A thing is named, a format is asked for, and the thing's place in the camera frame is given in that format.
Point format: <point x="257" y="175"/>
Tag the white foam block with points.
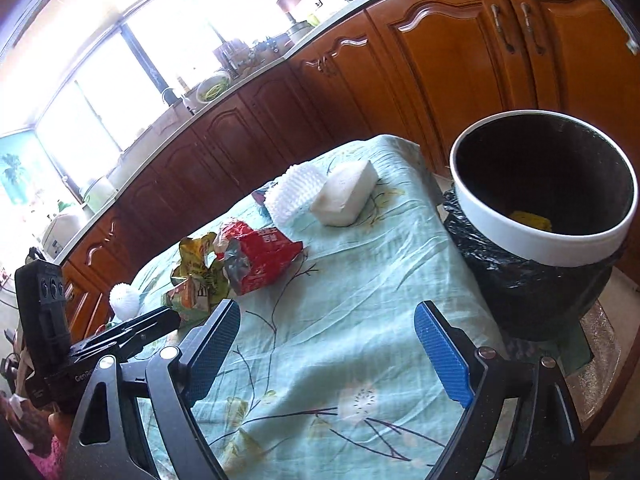
<point x="345" y="195"/>

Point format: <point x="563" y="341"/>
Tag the white rimmed round trash bin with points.
<point x="500" y="230"/>

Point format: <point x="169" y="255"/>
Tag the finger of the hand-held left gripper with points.
<point x="150" y="321"/>

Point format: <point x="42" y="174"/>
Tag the sink faucet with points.
<point x="172" y="95"/>

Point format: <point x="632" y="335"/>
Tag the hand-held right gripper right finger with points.
<point x="442" y="355"/>

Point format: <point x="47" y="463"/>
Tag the small white foam fruit net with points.
<point x="124" y="304"/>

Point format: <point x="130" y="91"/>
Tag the green orange paper carton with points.
<point x="187" y="302"/>

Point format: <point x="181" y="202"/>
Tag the metal cooking pot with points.
<point x="298" y="31"/>

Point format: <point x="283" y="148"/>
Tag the teal floral tablecloth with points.
<point x="325" y="310"/>

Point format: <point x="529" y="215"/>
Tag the red snack packet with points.
<point x="260" y="255"/>

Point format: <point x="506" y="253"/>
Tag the large white foam fruit net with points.
<point x="290" y="192"/>

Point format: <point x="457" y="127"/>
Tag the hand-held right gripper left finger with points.
<point x="215" y="355"/>

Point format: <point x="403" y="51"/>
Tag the pink cloth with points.
<point x="47" y="460"/>

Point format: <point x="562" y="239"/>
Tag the white kitchen appliance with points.
<point x="65" y="232"/>

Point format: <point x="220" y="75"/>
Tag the kitchen window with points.
<point x="125" y="85"/>

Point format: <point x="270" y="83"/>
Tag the wooden kitchen cabinet row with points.
<point x="440" y="75"/>

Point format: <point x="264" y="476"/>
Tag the green wrapper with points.
<point x="200" y="260"/>

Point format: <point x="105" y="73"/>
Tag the palm tree picture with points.
<point x="17" y="170"/>

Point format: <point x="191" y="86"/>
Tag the yellow sponge piece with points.
<point x="532" y="221"/>

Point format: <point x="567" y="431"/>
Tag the green and white bowl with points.
<point x="214" y="86"/>

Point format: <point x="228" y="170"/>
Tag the white bin with black liner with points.
<point x="480" y="260"/>

